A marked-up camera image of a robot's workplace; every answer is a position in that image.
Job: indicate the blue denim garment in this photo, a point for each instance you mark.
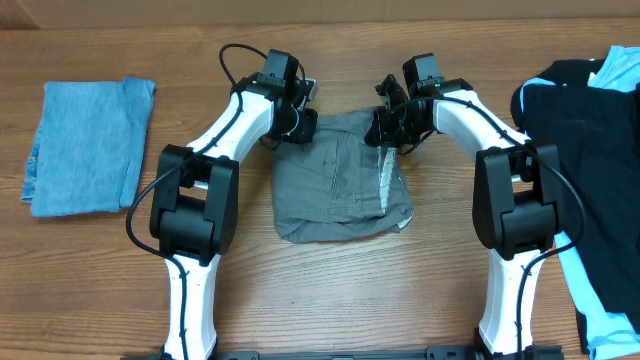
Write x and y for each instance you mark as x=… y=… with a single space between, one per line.
x=88 y=149

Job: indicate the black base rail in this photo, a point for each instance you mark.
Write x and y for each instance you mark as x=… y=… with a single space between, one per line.
x=350 y=354

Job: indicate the light blue garment in pile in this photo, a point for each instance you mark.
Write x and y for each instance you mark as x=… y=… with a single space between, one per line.
x=617 y=70

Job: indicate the black garment in pile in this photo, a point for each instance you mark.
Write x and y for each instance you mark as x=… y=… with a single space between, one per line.
x=590 y=175

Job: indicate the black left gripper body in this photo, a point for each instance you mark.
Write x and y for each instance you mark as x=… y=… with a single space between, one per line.
x=302 y=129

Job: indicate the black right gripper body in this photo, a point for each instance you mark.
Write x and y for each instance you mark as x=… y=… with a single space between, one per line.
x=395 y=130

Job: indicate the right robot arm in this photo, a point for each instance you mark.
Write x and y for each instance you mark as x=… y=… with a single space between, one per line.
x=517 y=201

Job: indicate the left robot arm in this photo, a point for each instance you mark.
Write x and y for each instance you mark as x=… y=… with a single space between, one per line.
x=194 y=210

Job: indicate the grey shorts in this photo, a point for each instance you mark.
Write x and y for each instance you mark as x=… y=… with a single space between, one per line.
x=337 y=188

